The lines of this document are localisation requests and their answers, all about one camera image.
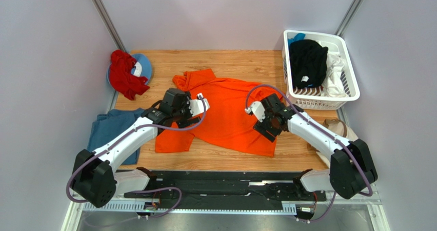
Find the orange t shirt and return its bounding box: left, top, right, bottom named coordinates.
left=154, top=69, right=277, bottom=157

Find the white laundry basket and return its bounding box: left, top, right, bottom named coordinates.
left=282, top=30, right=360, bottom=110

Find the teal blue garment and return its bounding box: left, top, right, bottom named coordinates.
left=287, top=33, right=306, bottom=46

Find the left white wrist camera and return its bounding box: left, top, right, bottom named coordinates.
left=189, top=93, right=210, bottom=117

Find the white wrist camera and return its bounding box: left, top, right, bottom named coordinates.
left=189, top=93, right=210, bottom=117
left=245, top=101, right=266, bottom=122

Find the white t shirt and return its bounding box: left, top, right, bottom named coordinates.
left=315, top=50, right=348, bottom=98

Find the red t shirt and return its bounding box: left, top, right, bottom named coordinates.
left=109, top=50, right=150, bottom=101

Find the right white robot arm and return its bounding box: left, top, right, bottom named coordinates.
left=245, top=94, right=378, bottom=199

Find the folded blue t shirt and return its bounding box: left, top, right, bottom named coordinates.
left=86, top=108, right=145, bottom=151

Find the beige bear cap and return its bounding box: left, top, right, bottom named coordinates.
left=312, top=119, right=358, bottom=168

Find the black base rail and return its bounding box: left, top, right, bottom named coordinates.
left=124, top=170, right=327, bottom=211

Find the light blue cap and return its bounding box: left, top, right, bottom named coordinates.
left=106, top=53, right=152, bottom=84

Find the black t shirt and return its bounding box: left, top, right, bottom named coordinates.
left=289, top=40, right=329, bottom=89

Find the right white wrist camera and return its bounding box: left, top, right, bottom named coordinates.
left=245, top=101, right=266, bottom=122

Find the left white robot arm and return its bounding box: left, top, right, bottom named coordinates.
left=66, top=88, right=210, bottom=208

